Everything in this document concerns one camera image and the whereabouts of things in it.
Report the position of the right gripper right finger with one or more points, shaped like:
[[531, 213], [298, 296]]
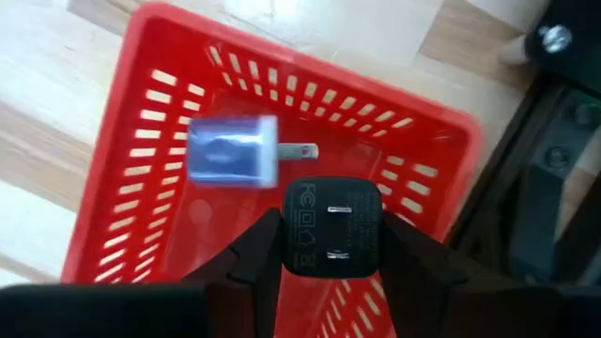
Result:
[[413, 272]]

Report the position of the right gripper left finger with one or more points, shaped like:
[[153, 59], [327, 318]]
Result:
[[253, 272]]

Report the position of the black charger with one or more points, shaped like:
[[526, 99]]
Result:
[[331, 227]]

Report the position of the blue and white charger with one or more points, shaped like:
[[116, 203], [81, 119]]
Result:
[[230, 152]]

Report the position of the red plastic basket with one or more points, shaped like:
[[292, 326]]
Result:
[[338, 141]]

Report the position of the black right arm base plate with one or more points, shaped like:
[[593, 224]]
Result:
[[549, 188]]

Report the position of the black aluminium table frame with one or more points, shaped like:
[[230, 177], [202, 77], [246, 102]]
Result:
[[577, 61]]

